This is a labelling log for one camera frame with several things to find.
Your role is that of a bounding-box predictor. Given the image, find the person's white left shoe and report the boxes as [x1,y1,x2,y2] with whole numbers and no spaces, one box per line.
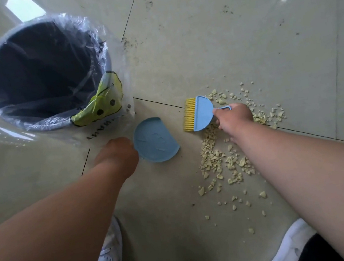
[90,215,127,261]

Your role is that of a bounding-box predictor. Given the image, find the person's black right trouser leg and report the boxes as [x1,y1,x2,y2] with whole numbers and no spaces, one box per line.
[290,230,344,261]

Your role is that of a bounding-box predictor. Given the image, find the person's right forearm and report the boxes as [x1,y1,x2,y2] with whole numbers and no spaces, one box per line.
[227,107,344,261]

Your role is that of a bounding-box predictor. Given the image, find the clear plastic bin liner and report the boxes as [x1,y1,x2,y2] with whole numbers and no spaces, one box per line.
[0,4,140,157]

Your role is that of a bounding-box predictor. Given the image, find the person's white right shoe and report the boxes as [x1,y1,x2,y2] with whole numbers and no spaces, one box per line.
[256,216,322,261]

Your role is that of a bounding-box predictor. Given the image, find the person's left hand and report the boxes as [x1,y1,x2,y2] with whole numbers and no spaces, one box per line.
[91,135,142,183]

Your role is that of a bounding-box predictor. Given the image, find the person's white shoe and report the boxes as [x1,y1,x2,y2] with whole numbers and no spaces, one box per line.
[90,215,127,261]
[256,216,322,261]

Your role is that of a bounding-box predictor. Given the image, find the pile of pale yellow crumbs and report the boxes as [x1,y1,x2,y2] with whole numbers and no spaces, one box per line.
[184,77,302,242]

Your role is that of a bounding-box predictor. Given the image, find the person's right hand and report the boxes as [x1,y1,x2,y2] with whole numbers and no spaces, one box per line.
[212,101,256,140]

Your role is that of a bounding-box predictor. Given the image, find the blue hand brush yellow bristles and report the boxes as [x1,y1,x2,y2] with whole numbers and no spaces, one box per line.
[179,91,234,133]

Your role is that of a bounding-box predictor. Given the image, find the blue dustpan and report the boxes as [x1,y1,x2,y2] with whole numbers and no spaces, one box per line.
[130,114,182,166]

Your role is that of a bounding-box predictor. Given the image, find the person's left forearm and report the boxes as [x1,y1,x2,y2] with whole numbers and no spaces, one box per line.
[0,159,142,261]

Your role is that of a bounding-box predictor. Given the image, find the grey trash bin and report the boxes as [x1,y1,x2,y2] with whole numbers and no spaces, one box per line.
[0,11,121,138]

